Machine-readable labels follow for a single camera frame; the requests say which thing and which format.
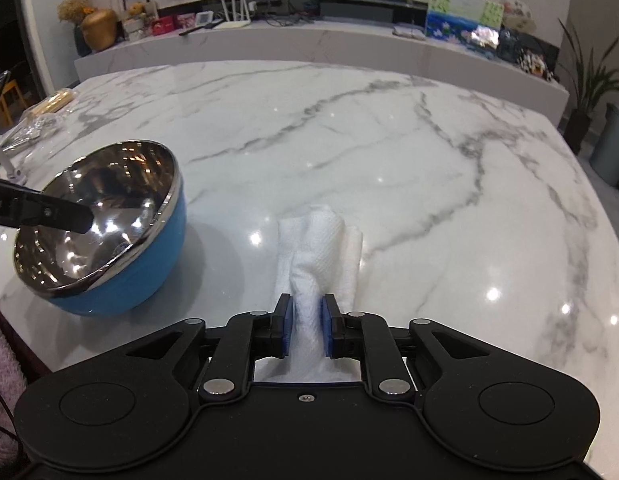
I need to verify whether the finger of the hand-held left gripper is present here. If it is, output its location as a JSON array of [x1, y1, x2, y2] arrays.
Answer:
[[0, 175, 93, 234]]

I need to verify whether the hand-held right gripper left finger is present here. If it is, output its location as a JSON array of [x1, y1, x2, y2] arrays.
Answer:
[[123, 293, 294, 404]]

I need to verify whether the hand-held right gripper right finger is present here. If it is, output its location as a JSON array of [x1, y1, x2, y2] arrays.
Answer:
[[321, 293, 493, 404]]

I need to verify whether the blue steel bowl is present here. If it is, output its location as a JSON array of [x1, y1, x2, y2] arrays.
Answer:
[[12, 139, 188, 317]]

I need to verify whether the white paper towel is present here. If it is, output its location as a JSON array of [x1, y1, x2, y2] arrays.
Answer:
[[254, 204, 365, 386]]

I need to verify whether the clear plastic bag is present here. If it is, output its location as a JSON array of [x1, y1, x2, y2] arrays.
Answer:
[[0, 109, 66, 154]]

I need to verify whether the yellow wooden stool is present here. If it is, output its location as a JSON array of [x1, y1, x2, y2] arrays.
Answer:
[[0, 82, 21, 129]]

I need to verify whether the dark vase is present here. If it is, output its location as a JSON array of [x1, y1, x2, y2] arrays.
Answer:
[[72, 24, 93, 59]]

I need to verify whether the gold vase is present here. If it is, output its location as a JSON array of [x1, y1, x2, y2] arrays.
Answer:
[[80, 8, 119, 54]]

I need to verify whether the white gift box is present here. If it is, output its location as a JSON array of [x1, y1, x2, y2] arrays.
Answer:
[[124, 3, 155, 43]]

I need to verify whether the dried flower bunch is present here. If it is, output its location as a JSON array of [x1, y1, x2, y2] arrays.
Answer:
[[57, 0, 95, 25]]

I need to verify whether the black remote control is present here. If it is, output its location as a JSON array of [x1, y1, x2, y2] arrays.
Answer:
[[178, 18, 223, 37]]

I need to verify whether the white router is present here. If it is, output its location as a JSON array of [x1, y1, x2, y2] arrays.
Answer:
[[220, 0, 253, 29]]

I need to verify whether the white marble television console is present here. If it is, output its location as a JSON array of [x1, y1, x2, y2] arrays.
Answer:
[[73, 0, 571, 127]]

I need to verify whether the dark grey soundbar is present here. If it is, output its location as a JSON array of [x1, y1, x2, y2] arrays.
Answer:
[[316, 0, 395, 24]]

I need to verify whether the potted green plant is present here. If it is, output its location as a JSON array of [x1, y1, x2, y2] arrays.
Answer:
[[556, 17, 619, 156]]

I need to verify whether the small shiny photo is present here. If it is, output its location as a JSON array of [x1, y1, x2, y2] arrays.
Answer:
[[469, 27, 501, 51]]

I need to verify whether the lotus pond painting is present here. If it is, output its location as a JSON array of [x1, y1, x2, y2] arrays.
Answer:
[[424, 0, 505, 54]]

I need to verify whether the toy block model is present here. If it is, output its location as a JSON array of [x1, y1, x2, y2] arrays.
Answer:
[[516, 52, 555, 81]]

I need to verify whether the grey trash can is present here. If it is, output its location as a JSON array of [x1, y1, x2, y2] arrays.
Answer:
[[588, 102, 619, 187]]

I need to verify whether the dark glass jar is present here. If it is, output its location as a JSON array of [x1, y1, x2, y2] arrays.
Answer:
[[496, 29, 525, 64]]

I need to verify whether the round paper fan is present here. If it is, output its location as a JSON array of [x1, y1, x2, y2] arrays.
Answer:
[[501, 0, 533, 29]]

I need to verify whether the tangle of cables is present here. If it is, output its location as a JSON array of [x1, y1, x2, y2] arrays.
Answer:
[[253, 2, 316, 27]]

